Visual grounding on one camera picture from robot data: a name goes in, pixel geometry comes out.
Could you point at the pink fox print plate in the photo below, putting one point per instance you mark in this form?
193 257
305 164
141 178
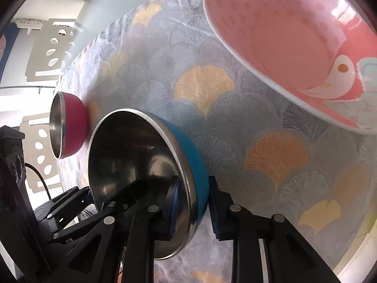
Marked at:
279 35

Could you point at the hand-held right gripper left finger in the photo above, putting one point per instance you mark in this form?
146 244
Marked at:
174 200

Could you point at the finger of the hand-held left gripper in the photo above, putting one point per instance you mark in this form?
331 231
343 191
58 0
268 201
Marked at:
117 202
67 203

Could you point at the magenta steel bowl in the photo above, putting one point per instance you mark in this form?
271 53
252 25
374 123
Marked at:
73 123

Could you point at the blue steel bowl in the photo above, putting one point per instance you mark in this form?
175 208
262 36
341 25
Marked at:
188 153

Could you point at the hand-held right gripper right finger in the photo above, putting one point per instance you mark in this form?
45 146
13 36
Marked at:
216 212

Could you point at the leaf patterned tablecloth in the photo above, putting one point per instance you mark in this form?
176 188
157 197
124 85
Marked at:
235 123

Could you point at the white cutout ceiling panel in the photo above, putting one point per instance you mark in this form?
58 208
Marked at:
38 62
53 182

